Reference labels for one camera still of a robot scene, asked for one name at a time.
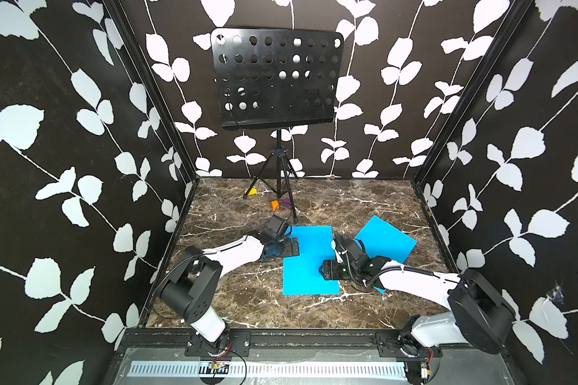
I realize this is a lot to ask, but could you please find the cyan paper sheet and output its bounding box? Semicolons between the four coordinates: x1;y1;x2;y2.
353;215;418;295
283;226;340;296

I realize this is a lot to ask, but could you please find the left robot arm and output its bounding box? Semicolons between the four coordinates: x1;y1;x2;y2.
155;215;300;349

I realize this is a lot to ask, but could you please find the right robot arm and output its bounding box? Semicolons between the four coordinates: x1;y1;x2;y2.
320;234;515;359

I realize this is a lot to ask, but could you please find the yellow block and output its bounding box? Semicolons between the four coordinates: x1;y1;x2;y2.
244;189;258;197

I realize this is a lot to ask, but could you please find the black perforated music stand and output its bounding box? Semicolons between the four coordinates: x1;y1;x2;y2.
211;27;345;200

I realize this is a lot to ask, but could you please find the white slotted cable duct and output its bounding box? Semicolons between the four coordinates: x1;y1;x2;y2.
127;361;406;380

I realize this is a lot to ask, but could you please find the black front mounting rail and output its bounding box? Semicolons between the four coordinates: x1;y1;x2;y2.
115;328;507;359

